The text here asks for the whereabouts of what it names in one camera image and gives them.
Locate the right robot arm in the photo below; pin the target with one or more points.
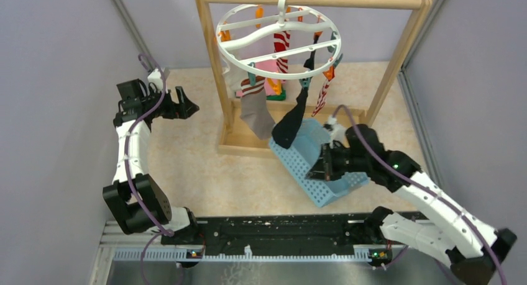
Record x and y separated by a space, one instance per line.
432 209

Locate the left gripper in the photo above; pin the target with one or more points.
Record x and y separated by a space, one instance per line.
181 110

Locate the black sock front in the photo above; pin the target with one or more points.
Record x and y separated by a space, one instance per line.
285 131

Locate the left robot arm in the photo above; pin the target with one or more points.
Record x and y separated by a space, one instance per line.
135 200

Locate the aluminium rail frame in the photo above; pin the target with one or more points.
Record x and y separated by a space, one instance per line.
398 248

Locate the red white striped sock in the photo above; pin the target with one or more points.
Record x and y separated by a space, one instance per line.
281 43
321 102

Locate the wooden hanger rack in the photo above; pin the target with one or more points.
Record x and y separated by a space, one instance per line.
235 137

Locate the orange clothespin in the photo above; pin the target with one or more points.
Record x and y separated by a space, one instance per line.
273 86

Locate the red white striped sock back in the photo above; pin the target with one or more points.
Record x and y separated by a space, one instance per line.
281 43

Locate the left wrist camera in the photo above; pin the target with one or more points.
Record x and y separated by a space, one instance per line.
157 78

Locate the white round clip hanger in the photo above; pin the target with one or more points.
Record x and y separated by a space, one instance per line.
305 42

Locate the teal clothespin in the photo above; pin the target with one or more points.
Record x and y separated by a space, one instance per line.
305 83

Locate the black sock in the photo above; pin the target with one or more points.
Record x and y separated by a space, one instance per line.
309 63
285 131

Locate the pink folded cloth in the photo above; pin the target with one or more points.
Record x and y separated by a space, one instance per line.
269 66

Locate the black sock back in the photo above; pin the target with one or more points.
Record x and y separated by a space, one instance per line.
309 63

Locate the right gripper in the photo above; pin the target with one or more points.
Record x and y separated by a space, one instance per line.
324 168

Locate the grey striped cuff sock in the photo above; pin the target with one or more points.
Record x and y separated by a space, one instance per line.
254 110

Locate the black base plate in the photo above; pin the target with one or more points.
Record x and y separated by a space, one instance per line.
279 235

